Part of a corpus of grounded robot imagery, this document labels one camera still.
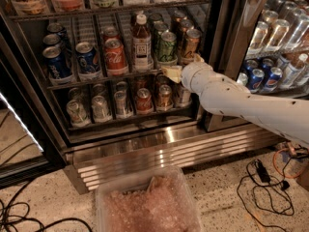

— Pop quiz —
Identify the orange soda can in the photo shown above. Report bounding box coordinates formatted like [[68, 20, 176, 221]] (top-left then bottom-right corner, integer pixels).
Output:
[[171, 10, 186, 32], [181, 29, 202, 63], [176, 19, 194, 48]]

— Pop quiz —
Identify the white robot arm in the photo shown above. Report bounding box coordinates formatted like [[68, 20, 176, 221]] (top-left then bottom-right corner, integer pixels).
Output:
[[161, 61, 309, 147]]

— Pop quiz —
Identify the bottom shelf orange can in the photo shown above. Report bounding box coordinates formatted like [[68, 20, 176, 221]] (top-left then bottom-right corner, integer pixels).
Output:
[[156, 84, 173, 110]]

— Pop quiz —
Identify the front green soda can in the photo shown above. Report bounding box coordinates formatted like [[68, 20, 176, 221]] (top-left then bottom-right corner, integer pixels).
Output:
[[157, 31, 177, 62]]

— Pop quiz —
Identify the green soda can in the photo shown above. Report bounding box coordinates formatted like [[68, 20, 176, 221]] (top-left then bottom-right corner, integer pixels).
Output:
[[148, 13, 163, 28], [157, 31, 177, 62], [153, 21, 168, 45]]

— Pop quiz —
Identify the bottom shelf tea bottle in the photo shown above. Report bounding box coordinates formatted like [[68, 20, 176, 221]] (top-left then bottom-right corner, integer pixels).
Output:
[[176, 84, 191, 107]]

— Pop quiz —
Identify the bottom shelf red can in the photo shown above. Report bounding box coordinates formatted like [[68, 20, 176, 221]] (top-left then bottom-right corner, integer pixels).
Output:
[[136, 88, 153, 113]]

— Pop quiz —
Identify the brown tea bottle middle shelf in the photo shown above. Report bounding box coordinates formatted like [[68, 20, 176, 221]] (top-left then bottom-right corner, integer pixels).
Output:
[[131, 14, 152, 72]]

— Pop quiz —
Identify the rear green soda can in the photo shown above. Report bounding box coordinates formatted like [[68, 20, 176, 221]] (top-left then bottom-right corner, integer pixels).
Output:
[[148, 13, 163, 28]]

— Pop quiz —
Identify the front red cola can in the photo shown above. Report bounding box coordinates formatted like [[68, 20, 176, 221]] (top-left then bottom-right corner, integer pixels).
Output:
[[104, 39, 127, 75]]

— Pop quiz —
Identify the shelf silver can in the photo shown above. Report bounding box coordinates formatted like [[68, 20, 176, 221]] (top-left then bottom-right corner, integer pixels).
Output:
[[114, 91, 132, 118], [67, 100, 91, 128], [92, 96, 112, 123]]

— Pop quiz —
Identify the rear red cola can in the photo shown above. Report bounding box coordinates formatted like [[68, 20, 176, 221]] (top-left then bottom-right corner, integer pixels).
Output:
[[102, 26, 121, 42]]

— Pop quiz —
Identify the blue pepsi can centre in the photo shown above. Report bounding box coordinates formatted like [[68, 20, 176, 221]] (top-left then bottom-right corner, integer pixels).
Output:
[[75, 42, 101, 80]]

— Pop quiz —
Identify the blue pepsi can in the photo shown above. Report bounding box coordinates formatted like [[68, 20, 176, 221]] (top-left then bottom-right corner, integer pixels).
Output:
[[42, 46, 71, 79], [75, 42, 101, 80]]

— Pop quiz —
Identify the fridge glass door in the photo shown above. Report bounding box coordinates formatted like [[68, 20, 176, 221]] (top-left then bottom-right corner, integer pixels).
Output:
[[204, 0, 309, 133]]

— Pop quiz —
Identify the bottom shelf left silver can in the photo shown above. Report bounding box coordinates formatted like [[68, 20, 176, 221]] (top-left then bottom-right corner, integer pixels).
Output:
[[67, 100, 91, 128]]

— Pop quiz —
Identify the front left blue pepsi can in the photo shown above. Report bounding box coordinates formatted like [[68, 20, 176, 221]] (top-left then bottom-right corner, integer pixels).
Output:
[[42, 46, 71, 79]]

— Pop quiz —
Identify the stainless steel fridge grille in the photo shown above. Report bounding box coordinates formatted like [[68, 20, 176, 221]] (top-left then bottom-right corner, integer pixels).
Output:
[[65, 124, 284, 194]]

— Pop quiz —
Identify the rear left pepsi can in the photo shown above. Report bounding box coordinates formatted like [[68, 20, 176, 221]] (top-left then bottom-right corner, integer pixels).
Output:
[[47, 22, 67, 40]]

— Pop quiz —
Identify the clear plastic bin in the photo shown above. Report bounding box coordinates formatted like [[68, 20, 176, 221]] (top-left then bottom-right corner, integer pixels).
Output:
[[96, 166, 202, 232]]

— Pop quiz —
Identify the orange cable loop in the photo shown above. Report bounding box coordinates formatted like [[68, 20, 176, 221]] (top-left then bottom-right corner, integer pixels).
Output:
[[272, 145, 309, 180]]

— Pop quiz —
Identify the black power adapter cable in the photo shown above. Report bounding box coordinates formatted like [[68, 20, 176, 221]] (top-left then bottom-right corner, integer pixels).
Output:
[[236, 159, 295, 232]]

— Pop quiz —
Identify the black cable left floor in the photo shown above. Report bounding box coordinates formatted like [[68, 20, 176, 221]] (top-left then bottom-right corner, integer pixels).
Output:
[[0, 181, 94, 232]]

